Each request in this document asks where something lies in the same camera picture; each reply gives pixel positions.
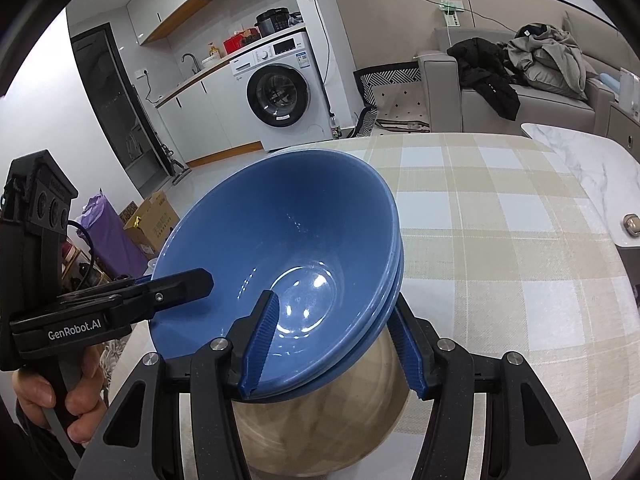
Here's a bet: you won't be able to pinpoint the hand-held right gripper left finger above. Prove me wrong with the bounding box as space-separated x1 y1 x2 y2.
102 290 281 480

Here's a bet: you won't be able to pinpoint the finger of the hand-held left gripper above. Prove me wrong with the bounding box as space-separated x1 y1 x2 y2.
112 274 152 293
120 268 215 322

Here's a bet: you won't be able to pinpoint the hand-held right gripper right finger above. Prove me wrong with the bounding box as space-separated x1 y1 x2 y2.
389 292 586 480

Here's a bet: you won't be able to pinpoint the medium blue bowl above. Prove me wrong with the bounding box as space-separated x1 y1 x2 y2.
245 260 405 402

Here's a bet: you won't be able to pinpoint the large dark blue bowl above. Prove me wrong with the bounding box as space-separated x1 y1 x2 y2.
148 149 401 391

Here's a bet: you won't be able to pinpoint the cream plate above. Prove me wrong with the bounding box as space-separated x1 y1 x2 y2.
232 330 418 478

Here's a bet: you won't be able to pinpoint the person's left hand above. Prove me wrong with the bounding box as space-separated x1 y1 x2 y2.
14 345 108 446

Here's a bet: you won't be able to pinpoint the cardboard box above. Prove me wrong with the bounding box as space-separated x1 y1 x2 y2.
122 190 181 260

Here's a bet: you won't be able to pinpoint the purple bag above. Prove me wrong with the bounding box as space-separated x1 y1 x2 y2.
80 195 148 278

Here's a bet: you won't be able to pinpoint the upright floor mop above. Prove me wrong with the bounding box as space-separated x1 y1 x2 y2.
150 125 193 186

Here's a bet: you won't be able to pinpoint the beige plaid tablecloth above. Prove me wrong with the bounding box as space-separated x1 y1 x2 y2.
102 132 640 480

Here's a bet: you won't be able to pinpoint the black framed glass door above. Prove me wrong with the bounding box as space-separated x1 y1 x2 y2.
70 27 176 196

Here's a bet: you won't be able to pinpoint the white lower kitchen cabinets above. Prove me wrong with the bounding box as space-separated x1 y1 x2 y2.
155 62 263 166

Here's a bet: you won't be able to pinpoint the white kitchen cabinets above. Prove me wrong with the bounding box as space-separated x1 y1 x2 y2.
125 0 236 46
155 62 263 166

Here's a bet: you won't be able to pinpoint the white washing machine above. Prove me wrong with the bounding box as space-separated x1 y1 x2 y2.
231 31 332 152

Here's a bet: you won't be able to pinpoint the red box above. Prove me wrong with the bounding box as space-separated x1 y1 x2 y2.
223 34 251 56

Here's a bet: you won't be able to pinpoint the grey sofa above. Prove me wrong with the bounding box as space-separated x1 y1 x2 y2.
417 10 640 136

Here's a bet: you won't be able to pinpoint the white marble coffee table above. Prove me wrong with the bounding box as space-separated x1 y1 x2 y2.
520 122 640 251

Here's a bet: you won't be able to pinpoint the white upper kitchen cabinets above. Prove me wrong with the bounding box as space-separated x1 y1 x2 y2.
125 0 236 46

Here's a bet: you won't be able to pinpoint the black pressure cooker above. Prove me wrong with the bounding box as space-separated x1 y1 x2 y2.
256 7 292 37

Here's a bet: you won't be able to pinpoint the black jacket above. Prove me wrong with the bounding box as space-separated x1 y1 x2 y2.
446 37 522 122

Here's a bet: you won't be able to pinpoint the grey clothes pile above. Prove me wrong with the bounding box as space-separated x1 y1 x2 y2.
506 22 591 101

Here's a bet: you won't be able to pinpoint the white humidifier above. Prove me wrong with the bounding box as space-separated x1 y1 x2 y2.
619 66 640 108

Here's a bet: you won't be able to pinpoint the black cable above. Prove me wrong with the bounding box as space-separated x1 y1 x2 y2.
67 219 98 286

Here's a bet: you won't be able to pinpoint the wall socket with green plug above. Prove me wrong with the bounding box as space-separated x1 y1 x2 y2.
436 0 466 28

